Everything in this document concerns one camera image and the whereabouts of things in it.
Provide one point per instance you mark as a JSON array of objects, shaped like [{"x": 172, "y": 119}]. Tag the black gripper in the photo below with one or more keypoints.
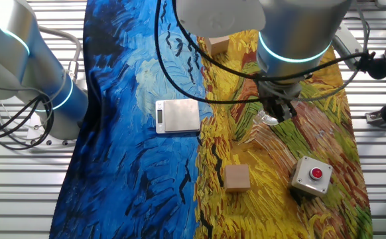
[{"x": 279, "y": 101}]

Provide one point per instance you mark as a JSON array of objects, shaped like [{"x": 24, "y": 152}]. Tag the clear plastic cup with water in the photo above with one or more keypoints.
[{"x": 262, "y": 119}]

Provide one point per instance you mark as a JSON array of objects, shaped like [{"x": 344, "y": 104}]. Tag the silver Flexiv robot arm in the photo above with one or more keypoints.
[{"x": 295, "y": 26}]

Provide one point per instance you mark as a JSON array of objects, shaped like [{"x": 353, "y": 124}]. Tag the grey box with red button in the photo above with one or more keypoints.
[{"x": 310, "y": 176}]

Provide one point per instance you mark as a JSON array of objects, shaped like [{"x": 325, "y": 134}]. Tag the light wooden cube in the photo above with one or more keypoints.
[
  {"x": 236, "y": 178},
  {"x": 218, "y": 46}
]

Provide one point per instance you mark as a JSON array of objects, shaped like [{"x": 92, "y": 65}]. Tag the silver digital kitchen scale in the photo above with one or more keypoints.
[{"x": 179, "y": 116}]

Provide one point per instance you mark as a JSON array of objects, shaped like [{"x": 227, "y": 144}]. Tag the Van Gogh painting print cloth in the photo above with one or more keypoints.
[{"x": 130, "y": 182}]

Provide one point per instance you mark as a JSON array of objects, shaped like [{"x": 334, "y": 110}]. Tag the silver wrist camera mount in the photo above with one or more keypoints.
[{"x": 347, "y": 44}]

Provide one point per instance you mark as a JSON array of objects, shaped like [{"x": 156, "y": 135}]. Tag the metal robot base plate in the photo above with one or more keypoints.
[{"x": 58, "y": 143}]

